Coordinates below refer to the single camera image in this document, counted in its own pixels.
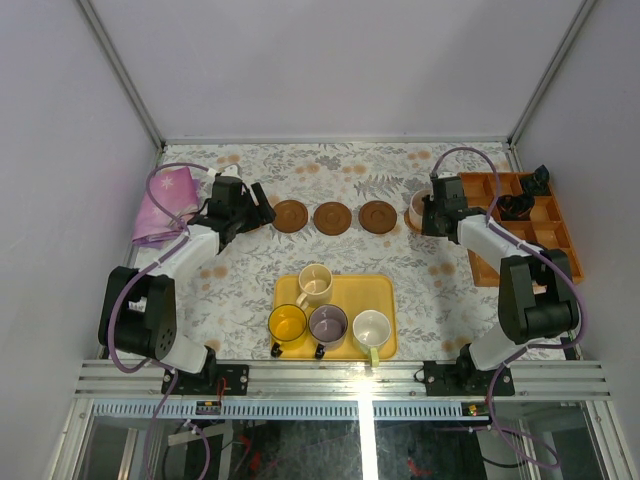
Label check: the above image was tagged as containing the dark brown coaster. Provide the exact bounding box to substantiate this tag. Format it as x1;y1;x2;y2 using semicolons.
358;200;397;234
313;202;352;236
273;200;308;233

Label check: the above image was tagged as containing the pink mug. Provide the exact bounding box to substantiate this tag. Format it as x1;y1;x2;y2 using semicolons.
408;189;431;232

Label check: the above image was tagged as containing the woven tan coaster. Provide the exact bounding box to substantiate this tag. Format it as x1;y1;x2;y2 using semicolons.
403;214;421;235

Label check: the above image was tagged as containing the dark brown coaster bottom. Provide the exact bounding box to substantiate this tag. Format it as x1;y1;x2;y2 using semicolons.
358;200;397;234

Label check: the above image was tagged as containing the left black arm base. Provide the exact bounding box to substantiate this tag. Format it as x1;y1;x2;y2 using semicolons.
171;347;250;397

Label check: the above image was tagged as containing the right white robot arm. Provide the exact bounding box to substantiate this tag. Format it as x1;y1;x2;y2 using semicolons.
421;174;580;395

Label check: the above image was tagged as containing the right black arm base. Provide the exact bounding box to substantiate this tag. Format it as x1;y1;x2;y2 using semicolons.
414;359;515;397

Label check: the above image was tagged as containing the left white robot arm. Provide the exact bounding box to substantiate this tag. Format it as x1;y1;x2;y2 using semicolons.
98;175;276;395

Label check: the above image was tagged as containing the pink star cloth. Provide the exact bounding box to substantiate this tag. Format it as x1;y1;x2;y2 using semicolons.
131;167;201;246

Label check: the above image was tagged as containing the black folded item middle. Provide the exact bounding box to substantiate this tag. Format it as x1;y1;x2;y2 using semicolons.
496;194;535;221

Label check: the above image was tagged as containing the cream mug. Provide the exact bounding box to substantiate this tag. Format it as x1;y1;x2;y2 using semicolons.
295;264;333;310

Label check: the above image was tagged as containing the black folded item corner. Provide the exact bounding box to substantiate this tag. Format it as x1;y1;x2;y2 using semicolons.
520;165;551;197

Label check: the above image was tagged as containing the orange compartment organizer box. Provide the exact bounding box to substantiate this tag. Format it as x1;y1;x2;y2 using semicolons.
460;172;584;287

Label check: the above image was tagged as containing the yellow plastic tray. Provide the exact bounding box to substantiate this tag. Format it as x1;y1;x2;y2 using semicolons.
273;275;398;362

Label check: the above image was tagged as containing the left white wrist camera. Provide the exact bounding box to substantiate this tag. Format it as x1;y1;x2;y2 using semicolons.
216;163;241;179

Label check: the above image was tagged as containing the yellow mug black handle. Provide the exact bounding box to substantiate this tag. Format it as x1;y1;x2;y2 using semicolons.
268;304;308;358

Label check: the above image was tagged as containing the purple mug black handle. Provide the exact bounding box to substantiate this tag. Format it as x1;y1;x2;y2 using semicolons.
309;304;349;360

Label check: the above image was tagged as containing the white mug green handle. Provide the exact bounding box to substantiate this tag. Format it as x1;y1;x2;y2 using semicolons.
352;310;392;368

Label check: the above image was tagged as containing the aluminium front rail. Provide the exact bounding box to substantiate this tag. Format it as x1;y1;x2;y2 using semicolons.
74;358;614;420

